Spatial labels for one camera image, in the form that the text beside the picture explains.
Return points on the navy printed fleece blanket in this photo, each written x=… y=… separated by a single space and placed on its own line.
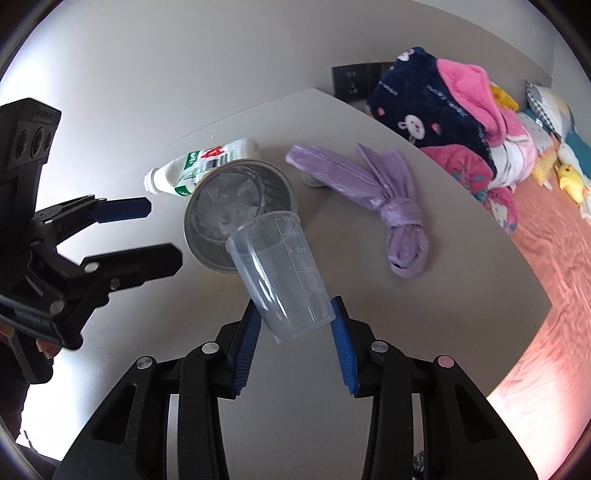
x=429 y=106

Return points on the pink printed blanket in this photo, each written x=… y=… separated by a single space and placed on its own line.
x=466 y=170

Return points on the black wall socket panel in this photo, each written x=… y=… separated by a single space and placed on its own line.
x=353 y=81

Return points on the person's left hand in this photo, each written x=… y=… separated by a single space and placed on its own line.
x=48 y=351

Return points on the pink fleece blanket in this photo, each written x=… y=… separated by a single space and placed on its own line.
x=466 y=87

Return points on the person's left forearm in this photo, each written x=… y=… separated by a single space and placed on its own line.
x=18 y=392

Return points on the white goose plush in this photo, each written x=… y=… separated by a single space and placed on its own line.
x=567 y=154

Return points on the pink bed sheet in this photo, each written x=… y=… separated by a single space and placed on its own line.
x=554 y=277

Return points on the yellow plush cushion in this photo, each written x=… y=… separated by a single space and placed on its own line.
x=545 y=166

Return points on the checkered pillow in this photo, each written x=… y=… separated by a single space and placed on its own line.
x=549 y=106

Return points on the gold foil baking cup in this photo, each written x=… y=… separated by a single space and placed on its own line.
x=217 y=203

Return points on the white milk drink bottle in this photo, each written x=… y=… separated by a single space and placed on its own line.
x=184 y=170

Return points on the purple plastic bag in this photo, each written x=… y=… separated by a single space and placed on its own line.
x=392 y=194

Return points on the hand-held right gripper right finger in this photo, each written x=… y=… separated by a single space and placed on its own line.
x=341 y=346

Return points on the clear plastic measuring cup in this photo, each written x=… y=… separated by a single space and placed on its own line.
x=281 y=277

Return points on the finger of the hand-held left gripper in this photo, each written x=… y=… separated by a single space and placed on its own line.
x=138 y=263
x=122 y=210

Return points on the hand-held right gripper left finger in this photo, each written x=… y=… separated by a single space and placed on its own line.
x=244 y=350

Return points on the white and pink blanket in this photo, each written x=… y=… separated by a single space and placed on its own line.
x=517 y=152

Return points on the yellow duck plush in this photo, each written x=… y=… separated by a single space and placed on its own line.
x=570 y=177

